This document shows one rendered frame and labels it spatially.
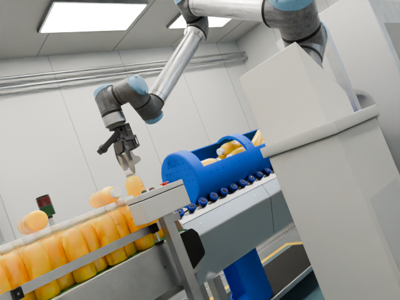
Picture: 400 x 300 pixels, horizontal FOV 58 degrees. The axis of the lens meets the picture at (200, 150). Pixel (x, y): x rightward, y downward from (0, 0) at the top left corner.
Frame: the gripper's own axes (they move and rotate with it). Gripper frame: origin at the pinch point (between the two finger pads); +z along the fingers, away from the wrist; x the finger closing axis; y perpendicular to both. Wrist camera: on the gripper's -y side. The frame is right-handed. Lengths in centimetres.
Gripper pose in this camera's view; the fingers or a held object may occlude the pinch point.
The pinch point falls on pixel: (129, 171)
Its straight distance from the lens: 152.2
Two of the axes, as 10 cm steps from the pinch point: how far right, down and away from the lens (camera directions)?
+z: 3.6, 9.3, -0.5
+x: -6.1, 2.8, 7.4
